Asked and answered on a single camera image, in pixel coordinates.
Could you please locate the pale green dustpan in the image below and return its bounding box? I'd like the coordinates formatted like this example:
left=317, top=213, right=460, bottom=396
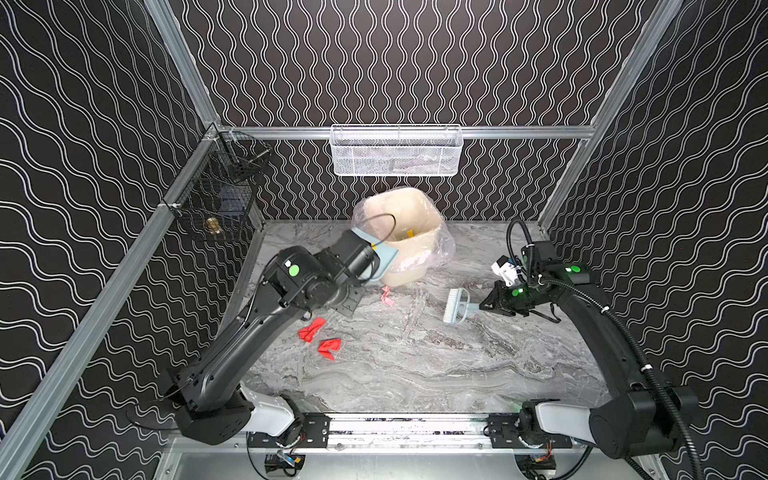
left=351, top=228, right=399, bottom=283

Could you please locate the pink paper scrap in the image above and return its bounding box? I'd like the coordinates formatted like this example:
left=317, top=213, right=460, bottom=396
left=381, top=286, right=395, bottom=307

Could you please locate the pale green hand brush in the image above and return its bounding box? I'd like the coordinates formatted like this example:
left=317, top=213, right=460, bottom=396
left=442, top=288, right=479, bottom=325

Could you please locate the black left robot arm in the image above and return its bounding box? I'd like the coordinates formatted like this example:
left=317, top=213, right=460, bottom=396
left=158, top=229, right=385, bottom=448

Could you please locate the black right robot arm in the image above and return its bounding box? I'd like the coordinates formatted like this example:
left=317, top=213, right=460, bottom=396
left=479, top=256, right=700, bottom=465

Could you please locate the cream plastic waste bin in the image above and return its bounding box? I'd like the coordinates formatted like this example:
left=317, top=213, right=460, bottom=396
left=359, top=187, right=443, bottom=288

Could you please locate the clear plastic bin liner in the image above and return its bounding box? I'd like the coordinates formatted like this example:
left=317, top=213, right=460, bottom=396
left=351, top=198, right=455, bottom=268

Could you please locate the brass object in basket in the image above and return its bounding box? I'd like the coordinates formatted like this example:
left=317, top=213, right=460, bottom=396
left=205, top=217, right=222, bottom=235

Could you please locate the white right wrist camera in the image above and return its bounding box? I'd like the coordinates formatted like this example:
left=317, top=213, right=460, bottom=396
left=491, top=255, right=522, bottom=288

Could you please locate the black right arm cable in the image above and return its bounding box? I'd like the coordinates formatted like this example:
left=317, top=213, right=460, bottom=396
left=505, top=218, right=704, bottom=480

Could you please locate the white wire wall basket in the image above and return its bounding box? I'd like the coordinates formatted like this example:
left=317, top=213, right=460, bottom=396
left=329, top=124, right=464, bottom=177

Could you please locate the black wire side basket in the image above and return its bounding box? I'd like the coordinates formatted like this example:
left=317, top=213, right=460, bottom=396
left=171, top=131, right=273, bottom=244

